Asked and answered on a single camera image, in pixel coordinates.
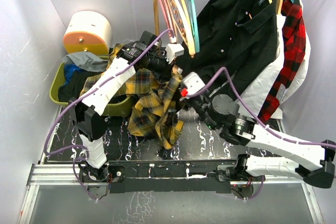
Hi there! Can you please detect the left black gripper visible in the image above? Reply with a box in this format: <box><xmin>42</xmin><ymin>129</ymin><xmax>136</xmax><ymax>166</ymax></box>
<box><xmin>145</xmin><ymin>51</ymin><xmax>175</xmax><ymax>82</ymax></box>

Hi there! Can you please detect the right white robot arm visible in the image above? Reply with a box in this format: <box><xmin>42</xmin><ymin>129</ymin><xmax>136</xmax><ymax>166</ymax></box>
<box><xmin>181</xmin><ymin>88</ymin><xmax>335</xmax><ymax>189</ymax></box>

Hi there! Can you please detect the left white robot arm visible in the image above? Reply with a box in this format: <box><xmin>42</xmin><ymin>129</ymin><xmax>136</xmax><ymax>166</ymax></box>
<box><xmin>68</xmin><ymin>31</ymin><xmax>184</xmax><ymax>182</ymax></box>

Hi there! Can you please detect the cream plastic hanger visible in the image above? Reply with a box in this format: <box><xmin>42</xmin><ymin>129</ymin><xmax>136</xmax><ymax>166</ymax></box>
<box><xmin>169</xmin><ymin>0</ymin><xmax>196</xmax><ymax>58</ymax></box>

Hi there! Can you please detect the black hanging shirt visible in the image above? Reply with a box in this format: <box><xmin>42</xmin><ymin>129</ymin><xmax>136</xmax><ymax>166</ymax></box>
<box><xmin>176</xmin><ymin>0</ymin><xmax>278</xmax><ymax>93</ymax></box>

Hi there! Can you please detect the pink plastic hanger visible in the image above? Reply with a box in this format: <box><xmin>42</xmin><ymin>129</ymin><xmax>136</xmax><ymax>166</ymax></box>
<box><xmin>153</xmin><ymin>0</ymin><xmax>179</xmax><ymax>42</ymax></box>

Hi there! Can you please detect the teal plastic hanger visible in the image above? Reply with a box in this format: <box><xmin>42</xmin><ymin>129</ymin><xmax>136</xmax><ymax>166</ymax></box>
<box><xmin>187</xmin><ymin>0</ymin><xmax>200</xmax><ymax>53</ymax></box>

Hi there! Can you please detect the red plaid hanging shirt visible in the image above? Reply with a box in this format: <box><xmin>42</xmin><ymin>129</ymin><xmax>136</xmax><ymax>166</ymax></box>
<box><xmin>258</xmin><ymin>0</ymin><xmax>308</xmax><ymax>123</ymax></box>

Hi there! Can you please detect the white quilted jacket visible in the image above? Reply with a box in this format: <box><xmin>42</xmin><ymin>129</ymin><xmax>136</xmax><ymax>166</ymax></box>
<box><xmin>238</xmin><ymin>12</ymin><xmax>311</xmax><ymax>119</ymax></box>

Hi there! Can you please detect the olive green laundry bin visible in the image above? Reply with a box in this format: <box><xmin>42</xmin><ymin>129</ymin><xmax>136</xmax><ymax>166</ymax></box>
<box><xmin>49</xmin><ymin>63</ymin><xmax>135</xmax><ymax>116</ymax></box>

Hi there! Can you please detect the grey garment in bin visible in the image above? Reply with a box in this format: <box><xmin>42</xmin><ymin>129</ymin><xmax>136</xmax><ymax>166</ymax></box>
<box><xmin>62</xmin><ymin>51</ymin><xmax>108</xmax><ymax>72</ymax></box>

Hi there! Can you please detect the cream round drawer box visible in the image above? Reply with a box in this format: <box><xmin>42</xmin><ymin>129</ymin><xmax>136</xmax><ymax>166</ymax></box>
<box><xmin>63</xmin><ymin>10</ymin><xmax>112</xmax><ymax>56</ymax></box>

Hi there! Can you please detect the blue garment in bin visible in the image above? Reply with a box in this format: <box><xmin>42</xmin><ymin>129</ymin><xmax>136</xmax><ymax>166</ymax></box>
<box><xmin>64</xmin><ymin>64</ymin><xmax>84</xmax><ymax>85</ymax></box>

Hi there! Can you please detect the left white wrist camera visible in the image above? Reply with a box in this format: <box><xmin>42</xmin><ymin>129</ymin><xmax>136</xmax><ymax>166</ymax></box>
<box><xmin>165</xmin><ymin>37</ymin><xmax>184</xmax><ymax>64</ymax></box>

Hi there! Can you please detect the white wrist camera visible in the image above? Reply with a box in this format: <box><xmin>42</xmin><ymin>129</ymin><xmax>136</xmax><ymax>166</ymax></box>
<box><xmin>165</xmin><ymin>37</ymin><xmax>184</xmax><ymax>64</ymax></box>
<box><xmin>181</xmin><ymin>72</ymin><xmax>205</xmax><ymax>98</ymax></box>

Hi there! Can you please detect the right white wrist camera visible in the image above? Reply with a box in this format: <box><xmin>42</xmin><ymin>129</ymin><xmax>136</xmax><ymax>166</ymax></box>
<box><xmin>181</xmin><ymin>72</ymin><xmax>205</xmax><ymax>98</ymax></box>

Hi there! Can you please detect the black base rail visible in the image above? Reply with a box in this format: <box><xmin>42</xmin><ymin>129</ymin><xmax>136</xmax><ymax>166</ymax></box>
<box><xmin>78</xmin><ymin>159</ymin><xmax>266</xmax><ymax>195</ymax></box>

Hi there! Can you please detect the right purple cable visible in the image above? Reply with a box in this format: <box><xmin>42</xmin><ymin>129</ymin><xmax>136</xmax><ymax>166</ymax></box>
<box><xmin>187</xmin><ymin>66</ymin><xmax>336</xmax><ymax>201</ymax></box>

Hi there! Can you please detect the aluminium table frame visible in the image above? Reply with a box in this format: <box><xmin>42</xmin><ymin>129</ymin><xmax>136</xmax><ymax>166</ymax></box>
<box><xmin>19</xmin><ymin>110</ymin><xmax>324</xmax><ymax>223</ymax></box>

